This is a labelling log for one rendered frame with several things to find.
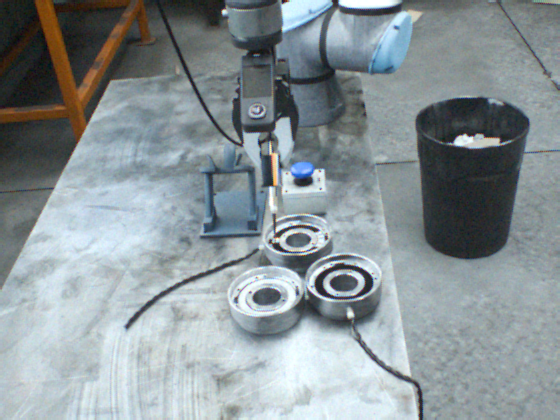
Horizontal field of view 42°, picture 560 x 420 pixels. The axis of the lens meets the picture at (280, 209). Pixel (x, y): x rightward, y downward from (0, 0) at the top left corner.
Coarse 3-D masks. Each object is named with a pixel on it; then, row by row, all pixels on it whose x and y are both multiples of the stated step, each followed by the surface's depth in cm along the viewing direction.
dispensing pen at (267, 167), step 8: (272, 136) 109; (272, 144) 109; (272, 152) 109; (264, 160) 108; (264, 168) 108; (272, 168) 107; (264, 176) 107; (272, 176) 107; (264, 184) 108; (272, 184) 107; (272, 192) 109; (272, 200) 109; (272, 208) 109; (272, 216) 109
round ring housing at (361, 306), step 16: (336, 256) 104; (352, 256) 104; (336, 272) 102; (352, 272) 102; (336, 288) 103; (352, 288) 103; (320, 304) 97; (336, 304) 96; (352, 304) 96; (368, 304) 97
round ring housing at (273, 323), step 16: (256, 272) 103; (272, 272) 104; (288, 272) 102; (240, 288) 102; (256, 288) 101; (272, 288) 101; (256, 304) 99; (272, 304) 98; (304, 304) 99; (240, 320) 97; (256, 320) 95; (272, 320) 95; (288, 320) 96
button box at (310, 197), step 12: (288, 180) 121; (312, 180) 120; (324, 180) 122; (288, 192) 118; (300, 192) 118; (312, 192) 118; (324, 192) 118; (288, 204) 119; (300, 204) 119; (312, 204) 119; (324, 204) 119
